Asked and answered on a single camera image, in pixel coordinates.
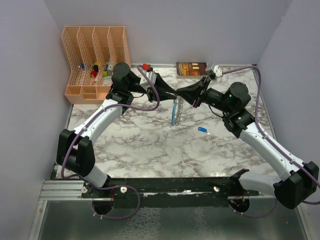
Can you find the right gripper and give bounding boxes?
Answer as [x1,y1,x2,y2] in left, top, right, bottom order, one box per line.
[175,76,233,115]

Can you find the metal keyring holder blue handle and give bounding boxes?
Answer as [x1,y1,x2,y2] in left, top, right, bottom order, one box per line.
[171,96,184,126]

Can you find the blue key tag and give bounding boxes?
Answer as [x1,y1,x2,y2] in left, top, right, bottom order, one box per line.
[197,126,211,136]

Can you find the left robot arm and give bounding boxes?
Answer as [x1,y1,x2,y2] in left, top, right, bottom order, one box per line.
[56,62,177,198]

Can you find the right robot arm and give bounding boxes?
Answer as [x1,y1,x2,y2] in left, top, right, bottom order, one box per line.
[175,77,319,210]

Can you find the brown book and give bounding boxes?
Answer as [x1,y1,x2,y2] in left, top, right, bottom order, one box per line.
[176,62,207,79]

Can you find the red round bottle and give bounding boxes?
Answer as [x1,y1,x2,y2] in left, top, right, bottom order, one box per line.
[90,70,98,78]

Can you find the orange plastic file organizer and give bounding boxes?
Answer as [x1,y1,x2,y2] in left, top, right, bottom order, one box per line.
[61,26,131,105]

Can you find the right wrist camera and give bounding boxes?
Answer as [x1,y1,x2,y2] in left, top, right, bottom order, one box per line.
[205,63,223,80]

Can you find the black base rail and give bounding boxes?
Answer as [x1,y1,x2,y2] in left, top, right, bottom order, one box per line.
[49,162,263,208]

